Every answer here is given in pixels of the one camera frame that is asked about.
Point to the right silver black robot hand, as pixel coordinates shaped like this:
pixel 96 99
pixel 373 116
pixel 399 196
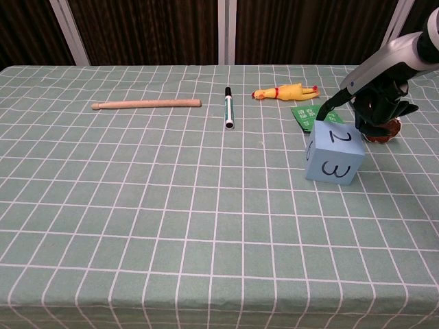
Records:
pixel 380 65

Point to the blue numbered cube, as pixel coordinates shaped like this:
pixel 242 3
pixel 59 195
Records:
pixel 337 164

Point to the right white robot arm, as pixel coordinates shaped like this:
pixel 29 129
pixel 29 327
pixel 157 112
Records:
pixel 433 44

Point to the dark brown curtain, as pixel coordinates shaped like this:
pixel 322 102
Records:
pixel 423 13
pixel 144 32
pixel 31 32
pixel 308 32

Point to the red brown round object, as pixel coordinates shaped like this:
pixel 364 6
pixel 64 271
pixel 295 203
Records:
pixel 387 135

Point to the green snack packet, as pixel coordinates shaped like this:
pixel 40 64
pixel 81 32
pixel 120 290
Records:
pixel 303 116

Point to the yellow rubber chicken toy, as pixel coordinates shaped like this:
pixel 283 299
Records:
pixel 286 92

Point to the black white marker pen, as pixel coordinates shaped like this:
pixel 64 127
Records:
pixel 228 109

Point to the wooden stick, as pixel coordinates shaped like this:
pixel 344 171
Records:
pixel 147 103

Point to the green checked tablecloth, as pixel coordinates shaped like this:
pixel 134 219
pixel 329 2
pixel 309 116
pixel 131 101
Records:
pixel 171 212

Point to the white frame post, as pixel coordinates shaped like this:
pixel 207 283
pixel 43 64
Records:
pixel 403 17
pixel 227 32
pixel 70 32

